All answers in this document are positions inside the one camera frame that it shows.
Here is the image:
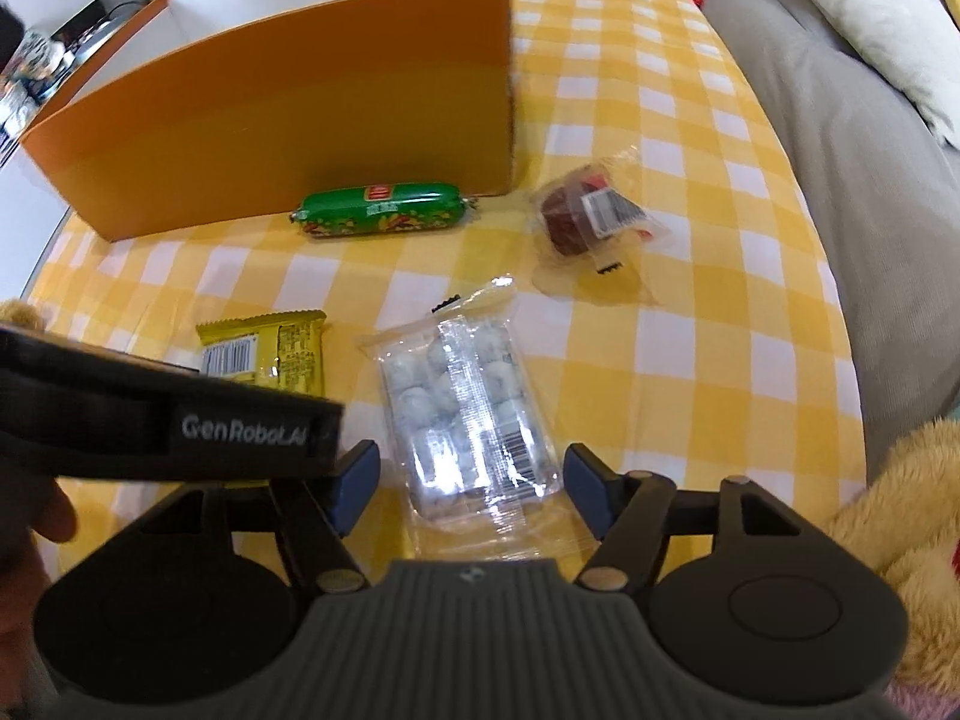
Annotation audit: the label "cream cushion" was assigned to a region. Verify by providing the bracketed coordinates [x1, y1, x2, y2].
[811, 0, 958, 146]

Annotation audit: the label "orange cardboard storage box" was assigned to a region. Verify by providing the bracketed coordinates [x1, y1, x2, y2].
[23, 0, 514, 241]

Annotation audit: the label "clear bag red dates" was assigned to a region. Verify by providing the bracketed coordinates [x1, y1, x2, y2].
[530, 145, 669, 275]

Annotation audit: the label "clear bag white candies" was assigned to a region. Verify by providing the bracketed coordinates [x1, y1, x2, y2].
[359, 275, 562, 527]

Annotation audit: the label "yellow checkered tablecloth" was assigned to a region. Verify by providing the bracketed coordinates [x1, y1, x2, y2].
[21, 0, 872, 587]

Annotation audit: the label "yellow snack bar packet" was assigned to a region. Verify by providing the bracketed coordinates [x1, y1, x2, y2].
[195, 309, 327, 397]

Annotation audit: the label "yellow plush toy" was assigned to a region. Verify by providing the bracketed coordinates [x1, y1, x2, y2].
[827, 419, 958, 704]

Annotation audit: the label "beige sofa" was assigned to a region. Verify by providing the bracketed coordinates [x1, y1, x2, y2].
[704, 0, 958, 476]

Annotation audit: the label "person's left hand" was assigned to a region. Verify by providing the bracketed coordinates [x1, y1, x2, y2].
[2, 460, 78, 710]

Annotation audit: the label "green sausage stick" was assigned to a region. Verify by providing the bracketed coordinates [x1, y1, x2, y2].
[290, 182, 475, 239]

